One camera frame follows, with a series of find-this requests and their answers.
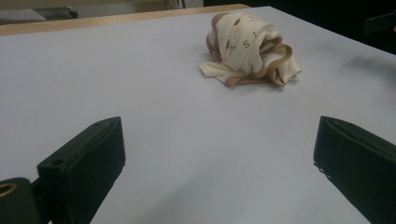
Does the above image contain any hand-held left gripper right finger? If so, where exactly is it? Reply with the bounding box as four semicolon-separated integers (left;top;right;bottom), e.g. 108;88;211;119
313;115;396;224

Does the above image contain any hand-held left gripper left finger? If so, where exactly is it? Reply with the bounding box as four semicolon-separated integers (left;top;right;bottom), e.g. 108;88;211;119
36;116;127;224

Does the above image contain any cream cloth with brown trim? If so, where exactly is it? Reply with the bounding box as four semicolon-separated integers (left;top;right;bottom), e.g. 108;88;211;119
199;11;303;88

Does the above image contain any grey object on floor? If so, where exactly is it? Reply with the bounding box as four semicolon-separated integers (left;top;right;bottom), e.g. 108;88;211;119
0;7;79;26

